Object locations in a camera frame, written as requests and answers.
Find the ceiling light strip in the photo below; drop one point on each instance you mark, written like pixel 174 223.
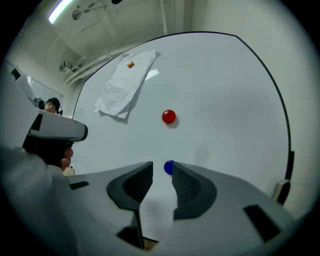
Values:
pixel 60 11

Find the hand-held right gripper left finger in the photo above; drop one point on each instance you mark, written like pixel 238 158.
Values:
pixel 105 212

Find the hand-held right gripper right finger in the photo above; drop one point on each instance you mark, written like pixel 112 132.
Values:
pixel 225 217

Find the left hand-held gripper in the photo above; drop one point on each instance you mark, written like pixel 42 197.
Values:
pixel 45 152

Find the white marker tray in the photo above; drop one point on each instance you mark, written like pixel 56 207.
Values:
pixel 69 171

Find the red round magnet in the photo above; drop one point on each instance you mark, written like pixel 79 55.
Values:
pixel 169 116

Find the printed white paper sheet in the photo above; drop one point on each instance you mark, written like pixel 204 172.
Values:
pixel 122 87

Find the orange round magnet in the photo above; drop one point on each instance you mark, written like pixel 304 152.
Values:
pixel 130 64

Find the person's left hand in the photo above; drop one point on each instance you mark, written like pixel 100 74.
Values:
pixel 67 157

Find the blue round magnet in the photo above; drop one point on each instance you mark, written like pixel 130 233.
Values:
pixel 168 167

